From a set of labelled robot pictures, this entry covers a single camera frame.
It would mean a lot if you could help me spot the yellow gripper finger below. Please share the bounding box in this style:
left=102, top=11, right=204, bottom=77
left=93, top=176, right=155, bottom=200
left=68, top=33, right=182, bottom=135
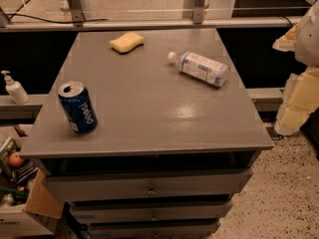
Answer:
left=274, top=67, right=319, bottom=135
left=272, top=25, right=298, bottom=52

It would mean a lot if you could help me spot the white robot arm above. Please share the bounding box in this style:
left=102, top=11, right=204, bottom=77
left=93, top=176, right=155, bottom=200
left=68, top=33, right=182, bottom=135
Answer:
left=272, top=1, right=319, bottom=135

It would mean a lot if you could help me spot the orange fruit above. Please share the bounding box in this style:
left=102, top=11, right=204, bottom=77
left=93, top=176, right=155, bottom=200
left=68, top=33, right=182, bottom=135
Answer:
left=8, top=151, right=25, bottom=168

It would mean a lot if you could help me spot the blue pepsi can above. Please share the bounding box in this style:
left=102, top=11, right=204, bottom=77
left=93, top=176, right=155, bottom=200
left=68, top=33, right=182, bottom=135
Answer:
left=58, top=81, right=98, bottom=133

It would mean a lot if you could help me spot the black cable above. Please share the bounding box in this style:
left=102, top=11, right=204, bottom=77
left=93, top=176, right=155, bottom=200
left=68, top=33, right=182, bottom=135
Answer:
left=4, top=0, right=109, bottom=24

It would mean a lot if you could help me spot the grey drawer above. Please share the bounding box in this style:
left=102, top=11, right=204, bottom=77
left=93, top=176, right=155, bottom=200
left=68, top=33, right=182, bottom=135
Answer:
left=43, top=168, right=252, bottom=202
left=90, top=219, right=219, bottom=239
left=71, top=200, right=232, bottom=224

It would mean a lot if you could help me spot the brown cardboard box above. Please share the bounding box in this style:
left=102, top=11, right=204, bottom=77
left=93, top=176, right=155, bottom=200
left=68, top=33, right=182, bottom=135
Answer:
left=24, top=170, right=64, bottom=219

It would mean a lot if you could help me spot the middle grey drawer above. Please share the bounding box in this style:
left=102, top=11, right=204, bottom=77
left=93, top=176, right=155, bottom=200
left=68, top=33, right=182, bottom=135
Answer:
left=71, top=200, right=232, bottom=224

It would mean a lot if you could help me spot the clear plastic water bottle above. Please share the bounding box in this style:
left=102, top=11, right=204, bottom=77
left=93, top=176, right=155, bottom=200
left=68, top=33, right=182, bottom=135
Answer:
left=167, top=52, right=229, bottom=88

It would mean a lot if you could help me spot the top grey drawer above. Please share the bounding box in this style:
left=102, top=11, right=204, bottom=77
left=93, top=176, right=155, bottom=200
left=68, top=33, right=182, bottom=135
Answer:
left=43, top=168, right=252, bottom=202

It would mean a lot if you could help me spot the bottom grey drawer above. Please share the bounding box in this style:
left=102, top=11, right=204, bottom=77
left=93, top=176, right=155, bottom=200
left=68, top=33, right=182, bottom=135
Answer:
left=90, top=219, right=219, bottom=239

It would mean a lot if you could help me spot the yellow sponge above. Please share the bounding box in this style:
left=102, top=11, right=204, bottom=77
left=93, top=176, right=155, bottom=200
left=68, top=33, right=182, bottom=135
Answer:
left=110, top=32, right=145, bottom=54

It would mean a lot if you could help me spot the metal frame rail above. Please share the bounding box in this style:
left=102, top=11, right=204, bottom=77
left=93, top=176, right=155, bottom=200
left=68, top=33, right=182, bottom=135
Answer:
left=0, top=16, right=302, bottom=33

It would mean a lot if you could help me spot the grey drawer cabinet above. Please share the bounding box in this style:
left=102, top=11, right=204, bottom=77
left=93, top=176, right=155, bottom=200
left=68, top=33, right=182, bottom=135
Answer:
left=19, top=28, right=275, bottom=239

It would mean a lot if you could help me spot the white pump dispenser bottle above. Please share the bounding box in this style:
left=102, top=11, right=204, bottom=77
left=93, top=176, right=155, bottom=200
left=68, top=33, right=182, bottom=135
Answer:
left=1, top=71, right=29, bottom=105

